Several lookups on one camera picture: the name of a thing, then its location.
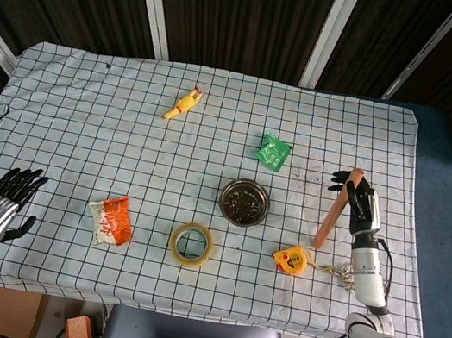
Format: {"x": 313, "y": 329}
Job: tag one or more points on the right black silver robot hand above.
{"x": 366, "y": 211}

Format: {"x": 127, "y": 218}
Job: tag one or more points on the wooden stick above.
{"x": 334, "y": 214}

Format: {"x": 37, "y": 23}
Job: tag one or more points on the dark granular contents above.
{"x": 245, "y": 203}

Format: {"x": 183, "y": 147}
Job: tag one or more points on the blue padded table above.
{"x": 441, "y": 242}

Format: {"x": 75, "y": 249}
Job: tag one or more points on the yellow tape measure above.
{"x": 289, "y": 260}

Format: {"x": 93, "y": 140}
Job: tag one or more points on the brown cardboard box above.
{"x": 9, "y": 315}

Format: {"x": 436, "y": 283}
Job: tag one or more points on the green foil packet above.
{"x": 272, "y": 153}

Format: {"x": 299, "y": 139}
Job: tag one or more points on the orange white snack bag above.
{"x": 113, "y": 223}

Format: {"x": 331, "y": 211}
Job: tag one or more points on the round metal bowl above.
{"x": 223, "y": 208}

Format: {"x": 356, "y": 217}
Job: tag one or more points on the small orange box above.
{"x": 80, "y": 336}

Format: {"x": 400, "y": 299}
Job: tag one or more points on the white black grid tablecloth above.
{"x": 124, "y": 151}

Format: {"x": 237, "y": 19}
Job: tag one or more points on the yellowish packing tape roll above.
{"x": 188, "y": 261}

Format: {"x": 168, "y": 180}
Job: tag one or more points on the yellow rubber chicken toy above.
{"x": 182, "y": 104}

